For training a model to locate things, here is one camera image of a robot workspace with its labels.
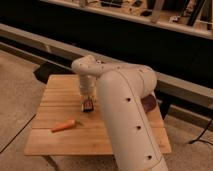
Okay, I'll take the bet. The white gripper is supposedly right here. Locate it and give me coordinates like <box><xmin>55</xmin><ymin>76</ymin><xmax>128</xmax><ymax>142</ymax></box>
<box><xmin>79</xmin><ymin>75</ymin><xmax>96</xmax><ymax>106</ymax></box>

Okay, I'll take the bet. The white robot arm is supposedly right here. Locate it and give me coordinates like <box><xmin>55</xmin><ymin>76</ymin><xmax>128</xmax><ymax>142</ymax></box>
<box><xmin>71</xmin><ymin>55</ymin><xmax>169</xmax><ymax>171</ymax></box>

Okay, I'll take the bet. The white sponge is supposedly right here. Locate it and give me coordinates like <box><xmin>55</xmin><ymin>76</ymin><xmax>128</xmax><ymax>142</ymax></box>
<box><xmin>81</xmin><ymin>105</ymin><xmax>95</xmax><ymax>113</ymax></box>

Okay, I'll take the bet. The orange carrot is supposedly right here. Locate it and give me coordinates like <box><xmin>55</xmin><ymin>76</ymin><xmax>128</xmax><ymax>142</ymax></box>
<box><xmin>51</xmin><ymin>120</ymin><xmax>81</xmax><ymax>133</ymax></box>

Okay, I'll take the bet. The wooden table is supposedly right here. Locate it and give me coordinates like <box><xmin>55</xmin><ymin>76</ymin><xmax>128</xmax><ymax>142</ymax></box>
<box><xmin>23</xmin><ymin>74</ymin><xmax>173</xmax><ymax>157</ymax></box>

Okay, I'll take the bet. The black floor mat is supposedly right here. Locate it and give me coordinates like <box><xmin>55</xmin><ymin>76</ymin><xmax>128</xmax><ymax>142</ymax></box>
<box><xmin>34</xmin><ymin>62</ymin><xmax>72</xmax><ymax>84</ymax></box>

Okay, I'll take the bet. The purple bowl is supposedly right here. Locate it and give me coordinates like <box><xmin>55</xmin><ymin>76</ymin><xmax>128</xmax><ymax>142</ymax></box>
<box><xmin>141</xmin><ymin>95</ymin><xmax>156</xmax><ymax>112</ymax></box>

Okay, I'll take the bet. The black cable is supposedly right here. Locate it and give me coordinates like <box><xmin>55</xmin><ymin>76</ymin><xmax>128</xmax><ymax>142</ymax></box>
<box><xmin>188</xmin><ymin>118</ymin><xmax>213</xmax><ymax>145</ymax></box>

